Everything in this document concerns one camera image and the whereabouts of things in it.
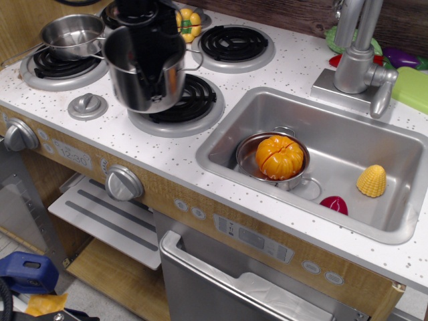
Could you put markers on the left silver oven knob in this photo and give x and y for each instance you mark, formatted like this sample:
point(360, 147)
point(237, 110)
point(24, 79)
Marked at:
point(19, 136)

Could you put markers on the steel saucepan with handle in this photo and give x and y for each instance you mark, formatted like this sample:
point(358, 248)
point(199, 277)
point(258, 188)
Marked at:
point(69, 38)

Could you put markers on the back right stove burner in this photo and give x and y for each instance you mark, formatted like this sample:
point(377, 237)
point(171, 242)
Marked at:
point(233, 49)

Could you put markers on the small steel pot in sink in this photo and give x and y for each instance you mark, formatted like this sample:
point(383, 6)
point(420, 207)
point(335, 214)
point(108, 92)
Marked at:
point(245, 157)

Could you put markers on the red toy fruit piece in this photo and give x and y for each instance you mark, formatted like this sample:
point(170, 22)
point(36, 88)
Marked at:
point(335, 203)

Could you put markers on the open oven door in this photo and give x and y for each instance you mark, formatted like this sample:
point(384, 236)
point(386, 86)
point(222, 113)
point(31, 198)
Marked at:
point(25, 223)

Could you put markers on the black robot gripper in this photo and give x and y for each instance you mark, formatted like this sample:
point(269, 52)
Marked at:
point(154, 38)

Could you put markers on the orange toy pumpkin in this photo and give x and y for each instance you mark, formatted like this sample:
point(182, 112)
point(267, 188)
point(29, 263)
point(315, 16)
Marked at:
point(279, 157)

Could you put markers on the front left stove burner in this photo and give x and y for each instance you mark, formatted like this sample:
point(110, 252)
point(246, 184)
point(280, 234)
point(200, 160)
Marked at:
point(43, 71)

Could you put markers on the yellow cloth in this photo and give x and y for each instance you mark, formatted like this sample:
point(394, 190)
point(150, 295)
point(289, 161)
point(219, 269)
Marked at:
point(42, 304)

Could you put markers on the stainless steel sink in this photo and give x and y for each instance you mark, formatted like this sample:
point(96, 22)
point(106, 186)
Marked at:
point(341, 146)

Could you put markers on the white oven rack shelf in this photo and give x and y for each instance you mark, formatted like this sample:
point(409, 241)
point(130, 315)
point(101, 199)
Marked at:
point(128, 227)

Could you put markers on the purple toy eggplant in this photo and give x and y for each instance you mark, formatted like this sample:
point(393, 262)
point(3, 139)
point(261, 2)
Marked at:
point(399, 58)

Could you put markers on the tall steel pot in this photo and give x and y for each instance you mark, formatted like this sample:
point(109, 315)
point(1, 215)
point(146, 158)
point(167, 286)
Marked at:
point(127, 83)

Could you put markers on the green toy lettuce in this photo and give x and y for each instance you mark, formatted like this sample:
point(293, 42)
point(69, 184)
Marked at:
point(330, 35)

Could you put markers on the silver faucet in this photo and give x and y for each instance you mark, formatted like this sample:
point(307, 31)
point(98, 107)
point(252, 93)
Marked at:
point(357, 82)

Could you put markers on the red toy chili pepper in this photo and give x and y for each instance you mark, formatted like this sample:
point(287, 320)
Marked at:
point(334, 61)

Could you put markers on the yellow toy corn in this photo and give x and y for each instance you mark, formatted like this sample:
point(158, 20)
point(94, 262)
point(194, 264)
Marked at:
point(372, 182)

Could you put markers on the back left stove burner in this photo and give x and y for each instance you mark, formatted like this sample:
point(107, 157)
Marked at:
point(109, 16)

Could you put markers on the silver oven knob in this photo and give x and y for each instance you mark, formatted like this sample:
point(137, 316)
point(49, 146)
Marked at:
point(19, 136)
point(122, 184)

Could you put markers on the blue clamp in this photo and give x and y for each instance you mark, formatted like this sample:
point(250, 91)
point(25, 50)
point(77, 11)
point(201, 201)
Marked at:
point(28, 273)

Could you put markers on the right silver oven knob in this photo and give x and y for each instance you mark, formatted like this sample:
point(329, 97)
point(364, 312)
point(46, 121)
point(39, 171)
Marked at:
point(122, 184)

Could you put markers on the silver dishwasher door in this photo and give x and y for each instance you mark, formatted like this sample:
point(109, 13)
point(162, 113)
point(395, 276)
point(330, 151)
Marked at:
point(209, 281)

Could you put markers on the yellow toy bell pepper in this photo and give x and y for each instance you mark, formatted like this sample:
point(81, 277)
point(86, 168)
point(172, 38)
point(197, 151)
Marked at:
point(188, 24)

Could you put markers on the silver stove top knob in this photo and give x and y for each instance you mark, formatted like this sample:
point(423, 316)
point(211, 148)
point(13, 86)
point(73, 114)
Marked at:
point(206, 21)
point(87, 107)

